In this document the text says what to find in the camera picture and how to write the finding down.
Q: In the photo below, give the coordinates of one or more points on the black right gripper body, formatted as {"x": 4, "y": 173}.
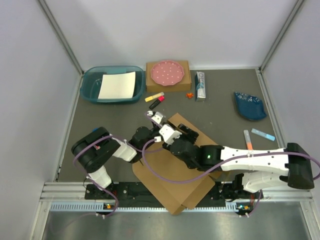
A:
{"x": 191, "y": 136}

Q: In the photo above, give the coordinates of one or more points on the brown cardboard box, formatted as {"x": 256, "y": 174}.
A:
{"x": 183, "y": 85}
{"x": 174, "y": 197}

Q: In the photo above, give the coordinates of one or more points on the white blue toothpaste box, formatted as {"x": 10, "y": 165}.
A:
{"x": 200, "y": 86}

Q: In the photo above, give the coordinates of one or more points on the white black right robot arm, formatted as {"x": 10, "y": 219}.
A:
{"x": 260, "y": 168}

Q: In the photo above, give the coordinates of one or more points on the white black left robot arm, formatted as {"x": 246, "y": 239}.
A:
{"x": 96, "y": 148}

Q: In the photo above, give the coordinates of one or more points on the closed brown cardboard box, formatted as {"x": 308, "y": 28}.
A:
{"x": 183, "y": 85}

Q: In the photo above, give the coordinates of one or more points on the small orange candy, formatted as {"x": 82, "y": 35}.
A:
{"x": 189, "y": 95}

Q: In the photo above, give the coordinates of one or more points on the black pink highlighter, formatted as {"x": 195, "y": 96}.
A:
{"x": 156, "y": 102}

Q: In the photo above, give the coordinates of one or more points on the yellow highlighter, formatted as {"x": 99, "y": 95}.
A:
{"x": 154, "y": 97}

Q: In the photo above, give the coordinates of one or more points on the grey orange pen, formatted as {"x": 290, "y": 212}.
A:
{"x": 248, "y": 140}

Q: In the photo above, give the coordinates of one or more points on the light blue pen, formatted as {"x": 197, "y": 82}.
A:
{"x": 263, "y": 134}

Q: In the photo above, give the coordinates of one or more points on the pink dotted plate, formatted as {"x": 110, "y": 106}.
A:
{"x": 167, "y": 73}

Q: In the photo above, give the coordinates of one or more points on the white paper sheet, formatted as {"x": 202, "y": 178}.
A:
{"x": 117, "y": 86}

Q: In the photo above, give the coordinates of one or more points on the teal plastic bin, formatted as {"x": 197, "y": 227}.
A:
{"x": 92, "y": 81}

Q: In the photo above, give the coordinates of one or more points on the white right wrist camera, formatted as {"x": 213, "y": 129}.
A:
{"x": 169, "y": 134}

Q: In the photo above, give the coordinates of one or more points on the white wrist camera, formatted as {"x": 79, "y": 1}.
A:
{"x": 169, "y": 134}
{"x": 155, "y": 117}

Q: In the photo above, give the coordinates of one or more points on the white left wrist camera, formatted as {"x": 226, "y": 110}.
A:
{"x": 155, "y": 117}

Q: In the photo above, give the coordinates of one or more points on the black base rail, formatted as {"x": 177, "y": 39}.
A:
{"x": 132, "y": 190}

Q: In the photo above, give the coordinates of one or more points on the grey slotted cable duct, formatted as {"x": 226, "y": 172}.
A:
{"x": 104, "y": 207}

